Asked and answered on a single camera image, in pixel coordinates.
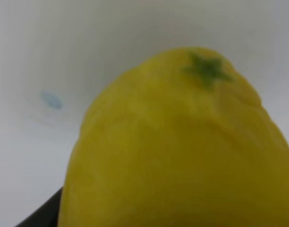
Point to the yellow lemon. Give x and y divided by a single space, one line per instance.
181 140

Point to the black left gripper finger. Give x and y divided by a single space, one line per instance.
46 215

